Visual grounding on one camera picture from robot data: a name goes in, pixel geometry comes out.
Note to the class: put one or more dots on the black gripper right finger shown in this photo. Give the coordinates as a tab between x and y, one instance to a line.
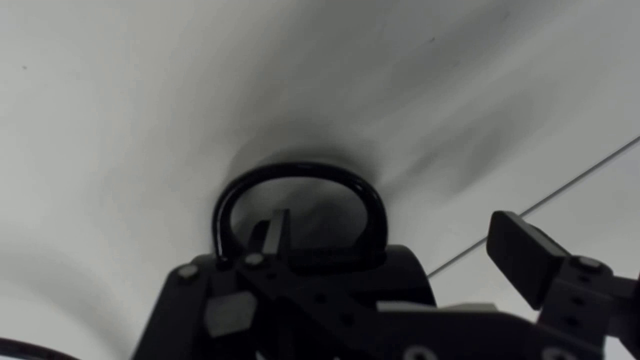
561	286

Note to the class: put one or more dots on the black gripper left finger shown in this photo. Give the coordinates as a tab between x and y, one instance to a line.
232	313

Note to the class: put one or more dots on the black ceramic mug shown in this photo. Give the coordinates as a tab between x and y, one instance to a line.
300	170

